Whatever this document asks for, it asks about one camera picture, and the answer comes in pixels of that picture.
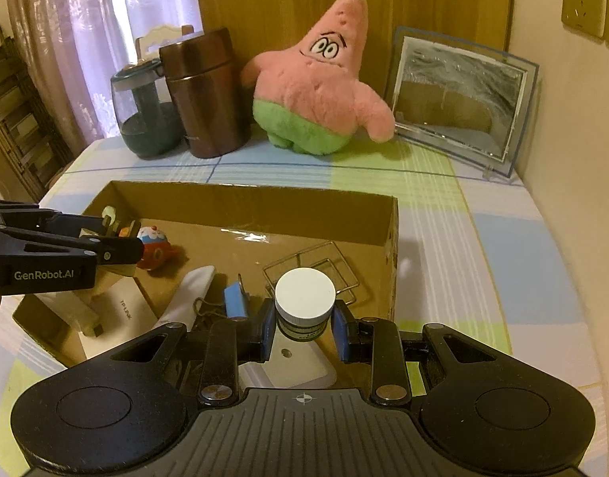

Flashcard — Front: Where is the white oblong plastic device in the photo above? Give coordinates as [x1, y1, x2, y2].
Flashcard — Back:
[152, 265, 216, 331]

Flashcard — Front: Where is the metal wire rack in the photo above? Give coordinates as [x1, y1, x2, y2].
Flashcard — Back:
[262, 240, 360, 305]

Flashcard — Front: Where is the brown metal thermos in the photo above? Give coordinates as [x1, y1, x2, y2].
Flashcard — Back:
[159, 28, 250, 158]

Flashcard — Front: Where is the dark shelf unit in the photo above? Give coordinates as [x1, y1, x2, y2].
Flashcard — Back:
[0, 25, 74, 202]

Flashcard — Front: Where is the white round tape roll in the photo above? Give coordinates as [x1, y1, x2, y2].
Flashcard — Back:
[80, 206, 119, 237]

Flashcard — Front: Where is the brown cardboard box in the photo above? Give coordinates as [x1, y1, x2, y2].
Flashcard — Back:
[13, 181, 398, 367]

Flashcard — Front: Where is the clear plastic swab container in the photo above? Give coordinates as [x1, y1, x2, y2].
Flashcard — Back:
[36, 291, 104, 337]

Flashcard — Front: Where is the framed sand picture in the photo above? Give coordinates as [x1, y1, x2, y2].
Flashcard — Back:
[385, 27, 539, 179]

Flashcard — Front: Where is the wooden chair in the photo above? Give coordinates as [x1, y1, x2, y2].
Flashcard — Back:
[135, 25, 194, 65]

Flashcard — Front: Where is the white flat TP-Link box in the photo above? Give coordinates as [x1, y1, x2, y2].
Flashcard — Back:
[80, 277, 158, 360]

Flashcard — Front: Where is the lilac curtain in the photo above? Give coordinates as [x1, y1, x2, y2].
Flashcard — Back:
[8, 0, 202, 154]

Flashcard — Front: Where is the small white lidded jar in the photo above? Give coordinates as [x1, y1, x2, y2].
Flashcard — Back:
[274, 267, 337, 342]

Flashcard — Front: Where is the glass jar dark base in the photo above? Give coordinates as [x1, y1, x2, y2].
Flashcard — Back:
[110, 58, 185, 158]

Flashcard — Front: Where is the blue binder clip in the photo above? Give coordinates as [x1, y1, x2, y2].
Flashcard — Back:
[224, 275, 248, 319]

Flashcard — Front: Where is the red toy figure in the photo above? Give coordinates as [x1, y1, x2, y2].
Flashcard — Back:
[120, 225, 178, 271]

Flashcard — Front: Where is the checked tablecloth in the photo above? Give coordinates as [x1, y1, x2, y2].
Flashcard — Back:
[0, 130, 609, 477]

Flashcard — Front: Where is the white UK plug adapter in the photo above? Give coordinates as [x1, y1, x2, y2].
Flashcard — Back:
[239, 330, 337, 390]

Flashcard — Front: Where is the pink star plush toy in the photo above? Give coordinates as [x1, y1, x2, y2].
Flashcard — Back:
[241, 0, 395, 156]

